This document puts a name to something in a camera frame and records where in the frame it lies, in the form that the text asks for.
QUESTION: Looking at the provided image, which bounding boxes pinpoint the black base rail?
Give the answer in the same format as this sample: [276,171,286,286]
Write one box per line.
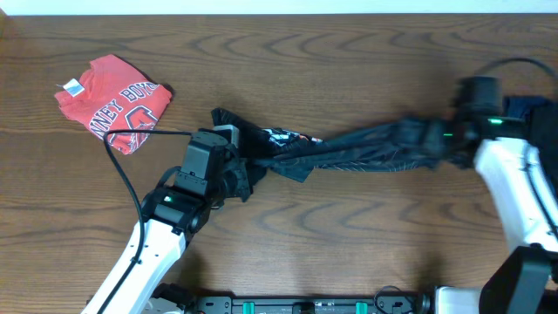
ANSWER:
[147,283,437,314]

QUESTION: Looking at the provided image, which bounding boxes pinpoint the navy blue t-shirt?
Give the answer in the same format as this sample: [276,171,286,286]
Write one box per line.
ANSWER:
[502,96,553,119]

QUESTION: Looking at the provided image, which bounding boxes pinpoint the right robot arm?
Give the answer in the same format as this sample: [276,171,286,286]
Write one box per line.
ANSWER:
[393,75,557,313]

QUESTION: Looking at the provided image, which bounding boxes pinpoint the red folded t-shirt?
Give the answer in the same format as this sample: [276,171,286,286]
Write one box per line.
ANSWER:
[55,54,173,154]

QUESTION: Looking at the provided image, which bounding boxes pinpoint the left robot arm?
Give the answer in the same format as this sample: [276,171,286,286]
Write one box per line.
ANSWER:
[84,125,262,313]

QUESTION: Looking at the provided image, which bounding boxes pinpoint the black orange patterned jersey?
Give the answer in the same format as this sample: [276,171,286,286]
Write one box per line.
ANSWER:
[210,107,441,183]

